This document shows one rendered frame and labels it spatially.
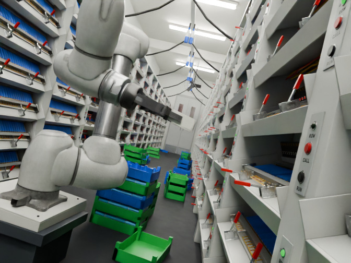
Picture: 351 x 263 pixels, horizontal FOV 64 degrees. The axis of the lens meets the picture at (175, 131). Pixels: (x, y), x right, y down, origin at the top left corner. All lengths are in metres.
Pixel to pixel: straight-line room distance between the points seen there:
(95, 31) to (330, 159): 0.58
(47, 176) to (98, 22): 0.61
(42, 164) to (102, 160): 0.21
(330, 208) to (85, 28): 0.63
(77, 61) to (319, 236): 0.65
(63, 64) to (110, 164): 0.49
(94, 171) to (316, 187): 0.87
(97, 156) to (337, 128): 0.90
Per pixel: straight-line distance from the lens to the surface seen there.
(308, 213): 0.41
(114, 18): 0.75
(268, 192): 0.65
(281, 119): 0.64
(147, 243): 1.65
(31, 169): 1.13
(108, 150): 1.15
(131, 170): 1.65
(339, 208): 0.42
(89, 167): 1.13
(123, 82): 0.77
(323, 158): 0.41
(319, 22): 0.62
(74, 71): 0.79
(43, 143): 1.11
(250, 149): 1.09
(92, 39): 0.75
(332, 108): 0.43
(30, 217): 1.07
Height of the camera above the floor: 0.61
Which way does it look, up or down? 1 degrees up
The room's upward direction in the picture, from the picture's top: 14 degrees clockwise
